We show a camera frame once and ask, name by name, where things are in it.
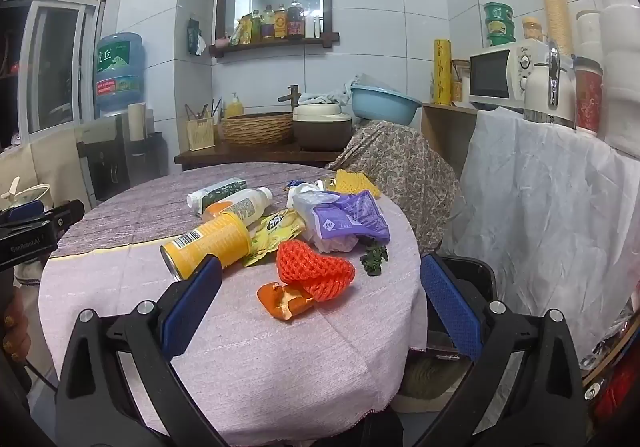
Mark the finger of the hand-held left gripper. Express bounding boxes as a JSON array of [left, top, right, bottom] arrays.
[[42, 199, 86, 234], [0, 201, 45, 225]]

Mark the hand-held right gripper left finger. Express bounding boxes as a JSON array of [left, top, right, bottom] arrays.
[[54, 254, 231, 447]]

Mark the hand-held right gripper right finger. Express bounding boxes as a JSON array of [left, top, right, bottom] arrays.
[[415, 253, 588, 447]]

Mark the black trash bin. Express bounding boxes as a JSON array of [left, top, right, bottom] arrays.
[[395, 254, 497, 403]]

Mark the yellow can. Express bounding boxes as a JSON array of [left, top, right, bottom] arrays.
[[160, 212, 252, 282]]

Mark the small green toy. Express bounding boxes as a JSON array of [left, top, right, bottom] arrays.
[[361, 239, 389, 276]]

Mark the yellow snack packet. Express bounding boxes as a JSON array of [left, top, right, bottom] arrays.
[[242, 208, 307, 268]]

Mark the white bottle orange label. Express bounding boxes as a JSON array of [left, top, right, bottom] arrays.
[[202, 187, 274, 228]]

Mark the green white milk carton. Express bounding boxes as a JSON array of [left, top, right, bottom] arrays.
[[187, 178, 248, 214]]

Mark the orange foam net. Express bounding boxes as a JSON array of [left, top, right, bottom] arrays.
[[276, 239, 357, 303]]

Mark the purple tissue packet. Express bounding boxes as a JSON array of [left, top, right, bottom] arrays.
[[310, 190, 391, 245]]

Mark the person's left hand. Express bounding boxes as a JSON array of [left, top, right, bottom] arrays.
[[0, 294, 32, 364]]

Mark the water dispenser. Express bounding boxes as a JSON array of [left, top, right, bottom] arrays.
[[75, 112, 151, 202]]

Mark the purple striped tablecloth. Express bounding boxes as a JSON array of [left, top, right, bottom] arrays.
[[50, 162, 351, 259]]

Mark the white crinkled cloth cover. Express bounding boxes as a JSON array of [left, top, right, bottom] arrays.
[[440, 107, 640, 378]]

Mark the window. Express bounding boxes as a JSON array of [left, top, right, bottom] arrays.
[[0, 0, 106, 148]]

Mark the floral cloth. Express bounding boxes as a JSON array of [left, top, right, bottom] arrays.
[[325, 121, 461, 255]]

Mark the blue water jug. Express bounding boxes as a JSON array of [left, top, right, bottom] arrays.
[[95, 33, 146, 114]]

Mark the cream chopstick holder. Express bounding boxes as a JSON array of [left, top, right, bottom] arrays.
[[186, 118, 216, 151]]

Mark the yellow foam net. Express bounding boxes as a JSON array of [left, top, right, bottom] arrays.
[[334, 169, 382, 198]]

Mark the silver foil wrapper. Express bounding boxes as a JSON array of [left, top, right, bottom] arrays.
[[286, 179, 326, 210]]

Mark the dark wooden counter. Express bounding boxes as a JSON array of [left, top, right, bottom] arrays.
[[174, 142, 346, 171]]

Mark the light wooden cabinet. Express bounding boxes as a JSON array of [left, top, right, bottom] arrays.
[[421, 102, 481, 178]]

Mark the wicker basket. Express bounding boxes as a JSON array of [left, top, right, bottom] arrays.
[[221, 112, 295, 146]]

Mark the red bag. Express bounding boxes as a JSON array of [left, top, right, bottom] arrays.
[[592, 352, 640, 428]]

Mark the blue plastic basin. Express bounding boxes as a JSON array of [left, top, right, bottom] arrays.
[[350, 84, 423, 125]]

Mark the brown pot with white lid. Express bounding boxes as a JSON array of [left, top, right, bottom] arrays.
[[292, 104, 353, 151]]

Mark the green hanging packet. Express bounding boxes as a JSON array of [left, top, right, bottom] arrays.
[[187, 18, 207, 56]]

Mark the glass jar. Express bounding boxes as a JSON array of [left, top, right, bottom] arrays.
[[451, 59, 471, 104]]

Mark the white microwave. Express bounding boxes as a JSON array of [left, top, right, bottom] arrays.
[[468, 43, 551, 114]]

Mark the light blue towel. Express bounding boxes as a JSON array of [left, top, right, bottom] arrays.
[[299, 74, 361, 106]]

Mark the red paper cup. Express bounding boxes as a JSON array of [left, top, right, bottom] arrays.
[[574, 57, 605, 136]]

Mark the yellow lidded jar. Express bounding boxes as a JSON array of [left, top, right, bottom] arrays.
[[522, 17, 546, 45]]

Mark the row of bottles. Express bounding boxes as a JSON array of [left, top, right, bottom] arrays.
[[230, 0, 323, 46]]

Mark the white cup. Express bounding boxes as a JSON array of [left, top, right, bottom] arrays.
[[576, 9, 601, 60]]

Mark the white paper roll stack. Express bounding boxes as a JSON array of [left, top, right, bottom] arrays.
[[597, 0, 640, 158]]

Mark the black cable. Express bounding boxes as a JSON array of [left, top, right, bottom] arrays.
[[22, 359, 58, 393]]

